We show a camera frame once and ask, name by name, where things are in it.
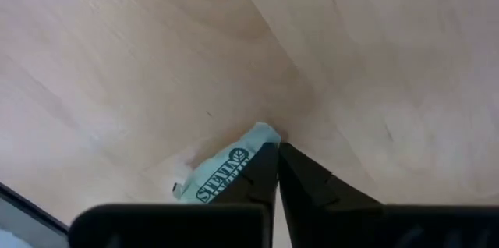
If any black aluminium frame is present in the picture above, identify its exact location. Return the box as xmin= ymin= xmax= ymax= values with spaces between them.
xmin=0 ymin=180 xmax=72 ymax=237

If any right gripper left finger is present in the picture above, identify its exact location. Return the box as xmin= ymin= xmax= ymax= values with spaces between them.
xmin=69 ymin=141 xmax=280 ymax=248

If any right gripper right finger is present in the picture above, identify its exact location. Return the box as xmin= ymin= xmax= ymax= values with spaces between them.
xmin=278 ymin=141 xmax=499 ymax=248

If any light green stevia packet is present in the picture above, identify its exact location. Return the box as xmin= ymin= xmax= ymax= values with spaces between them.
xmin=172 ymin=122 xmax=281 ymax=205

